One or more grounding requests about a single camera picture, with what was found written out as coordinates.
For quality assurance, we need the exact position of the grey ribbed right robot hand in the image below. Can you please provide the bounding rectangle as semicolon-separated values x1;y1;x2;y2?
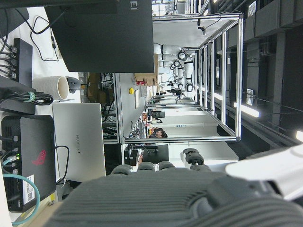
46;144;303;227

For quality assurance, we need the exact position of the white textured cup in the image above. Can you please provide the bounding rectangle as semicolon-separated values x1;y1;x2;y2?
31;75;70;100

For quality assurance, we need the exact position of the small black monitor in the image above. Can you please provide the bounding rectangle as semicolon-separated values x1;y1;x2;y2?
141;144;169;163

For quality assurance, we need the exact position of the seated person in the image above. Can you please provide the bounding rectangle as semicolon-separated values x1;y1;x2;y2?
148;127;169;139

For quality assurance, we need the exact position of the silver laptop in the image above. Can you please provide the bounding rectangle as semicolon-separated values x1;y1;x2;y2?
52;103;107;183

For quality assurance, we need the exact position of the cardboard box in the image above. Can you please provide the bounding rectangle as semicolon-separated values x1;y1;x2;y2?
133;72;159;86

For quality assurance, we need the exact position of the black mini PC red logo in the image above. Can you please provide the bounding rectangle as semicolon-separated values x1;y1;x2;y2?
0;115;57;212

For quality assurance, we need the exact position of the grey computer mouse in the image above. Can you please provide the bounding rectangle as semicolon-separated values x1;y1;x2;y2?
66;76;82;94

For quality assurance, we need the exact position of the black power adapter box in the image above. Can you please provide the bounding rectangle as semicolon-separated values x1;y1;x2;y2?
0;76;37;116

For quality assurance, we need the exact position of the large black monitor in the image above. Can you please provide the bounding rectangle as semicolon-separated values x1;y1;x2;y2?
44;0;155;74

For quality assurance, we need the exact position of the black USB hub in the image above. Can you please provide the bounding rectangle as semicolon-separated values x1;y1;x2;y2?
9;38;34;86

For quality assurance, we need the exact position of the black laptop cable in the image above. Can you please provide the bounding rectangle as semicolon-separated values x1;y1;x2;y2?
54;145;70;185

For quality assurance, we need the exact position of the teal ethernet cable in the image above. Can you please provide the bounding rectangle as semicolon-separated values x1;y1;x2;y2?
1;153;41;226

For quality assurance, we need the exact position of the bundled black cable green tie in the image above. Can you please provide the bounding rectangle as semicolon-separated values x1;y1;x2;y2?
0;91;54;106

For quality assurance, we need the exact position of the aluminium frame robot cell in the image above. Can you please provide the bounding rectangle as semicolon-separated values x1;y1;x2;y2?
113;13;244;144

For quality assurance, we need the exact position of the thin black cable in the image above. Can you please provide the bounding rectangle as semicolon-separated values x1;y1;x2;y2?
13;9;60;62

